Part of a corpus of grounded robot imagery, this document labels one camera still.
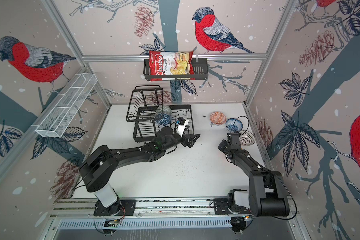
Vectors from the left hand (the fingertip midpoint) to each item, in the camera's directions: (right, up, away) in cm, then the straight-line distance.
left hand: (194, 131), depth 78 cm
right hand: (+18, -11, +14) cm, 25 cm away
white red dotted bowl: (+37, -7, +20) cm, 42 cm away
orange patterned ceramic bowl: (+20, +7, +32) cm, 38 cm away
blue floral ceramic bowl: (+30, +2, +26) cm, 40 cm away
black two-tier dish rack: (-34, +14, +32) cm, 49 cm away
